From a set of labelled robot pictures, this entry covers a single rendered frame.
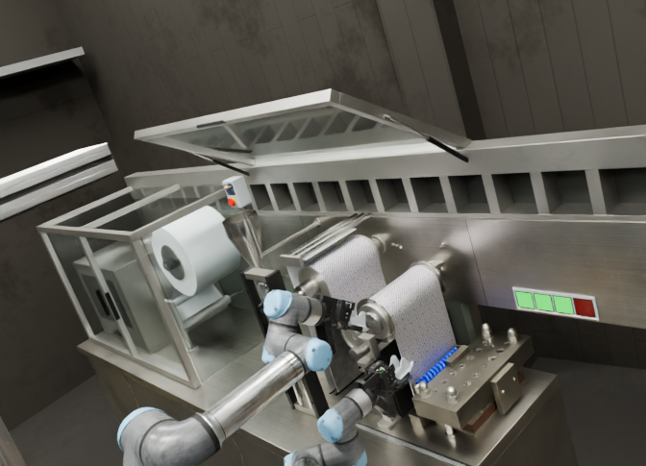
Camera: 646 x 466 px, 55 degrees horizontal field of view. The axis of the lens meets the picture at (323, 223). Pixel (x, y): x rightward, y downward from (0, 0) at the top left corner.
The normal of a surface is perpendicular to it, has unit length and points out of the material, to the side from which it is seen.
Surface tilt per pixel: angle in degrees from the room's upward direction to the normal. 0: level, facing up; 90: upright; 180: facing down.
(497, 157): 90
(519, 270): 90
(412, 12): 90
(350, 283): 92
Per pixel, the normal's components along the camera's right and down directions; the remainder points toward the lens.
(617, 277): -0.70, 0.41
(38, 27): 0.73, -0.03
